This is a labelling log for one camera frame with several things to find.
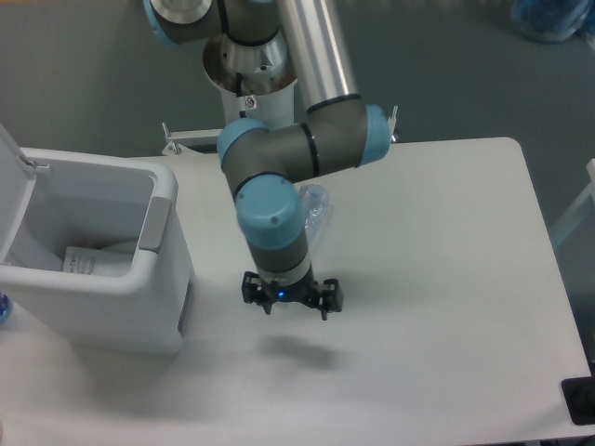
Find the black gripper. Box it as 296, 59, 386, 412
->
241, 271, 344, 321

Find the crushed clear plastic bottle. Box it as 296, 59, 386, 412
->
298, 183, 332, 253

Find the white plastic packaging bag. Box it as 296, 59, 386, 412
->
62, 246, 133, 277

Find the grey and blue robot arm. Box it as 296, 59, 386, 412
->
144, 1, 396, 316

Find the white open trash can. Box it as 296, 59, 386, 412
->
1, 132, 194, 354

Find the blue bottle cap at left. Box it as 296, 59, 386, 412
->
0, 292, 13, 324

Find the black device at table edge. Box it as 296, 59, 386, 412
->
562, 376, 594, 426

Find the blue plastic bag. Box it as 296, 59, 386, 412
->
510, 0, 594, 44

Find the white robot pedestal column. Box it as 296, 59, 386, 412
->
218, 84, 295, 130

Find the white metal base frame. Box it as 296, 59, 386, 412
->
160, 106, 401, 157

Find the black cable on pedestal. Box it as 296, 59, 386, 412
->
235, 72, 250, 122

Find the white frame at right edge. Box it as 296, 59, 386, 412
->
550, 159, 594, 249

